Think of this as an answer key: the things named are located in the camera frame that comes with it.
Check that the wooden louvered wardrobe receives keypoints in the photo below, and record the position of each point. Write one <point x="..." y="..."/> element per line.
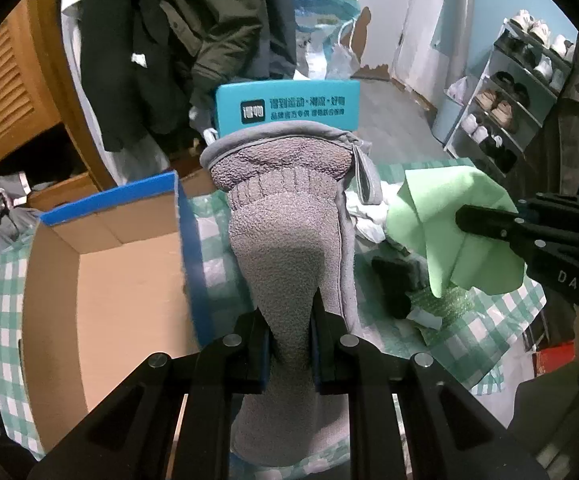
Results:
<point x="43" y="131"/>

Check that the green scouring pad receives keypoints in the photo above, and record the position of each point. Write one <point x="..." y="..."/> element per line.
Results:
<point x="451" y="306"/>

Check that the blue clear plastic bag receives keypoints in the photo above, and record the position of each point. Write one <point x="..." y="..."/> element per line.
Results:
<point x="320" y="29"/>

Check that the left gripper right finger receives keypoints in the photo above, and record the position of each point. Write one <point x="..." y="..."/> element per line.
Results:
<point x="341" y="362"/>

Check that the teal printed box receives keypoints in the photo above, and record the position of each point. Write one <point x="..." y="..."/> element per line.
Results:
<point x="335" y="103"/>

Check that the black sock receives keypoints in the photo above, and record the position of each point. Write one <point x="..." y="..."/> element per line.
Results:
<point x="400" y="278"/>

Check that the light green cloth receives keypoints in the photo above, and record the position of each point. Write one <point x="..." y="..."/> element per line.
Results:
<point x="422" y="219"/>

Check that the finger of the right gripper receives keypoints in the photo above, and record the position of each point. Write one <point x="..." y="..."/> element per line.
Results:
<point x="491" y="223"/>

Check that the white bag under teal box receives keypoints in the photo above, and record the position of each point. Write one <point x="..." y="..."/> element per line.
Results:
<point x="210" y="135"/>

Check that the white plastic bag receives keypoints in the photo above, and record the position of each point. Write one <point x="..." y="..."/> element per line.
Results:
<point x="369" y="220"/>

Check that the dark hanging jackets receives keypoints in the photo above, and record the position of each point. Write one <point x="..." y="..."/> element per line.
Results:
<point x="144" y="64"/>

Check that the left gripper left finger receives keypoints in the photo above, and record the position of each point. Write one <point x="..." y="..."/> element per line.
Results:
<point x="239" y="362"/>

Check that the shoe rack with shoes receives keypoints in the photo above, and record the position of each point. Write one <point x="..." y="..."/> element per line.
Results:
<point x="505" y="106"/>

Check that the green checkered tablecloth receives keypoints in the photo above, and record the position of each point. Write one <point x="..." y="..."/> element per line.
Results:
<point x="471" y="348"/>

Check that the blue cardboard box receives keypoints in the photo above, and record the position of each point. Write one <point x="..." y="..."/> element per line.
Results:
<point x="111" y="279"/>

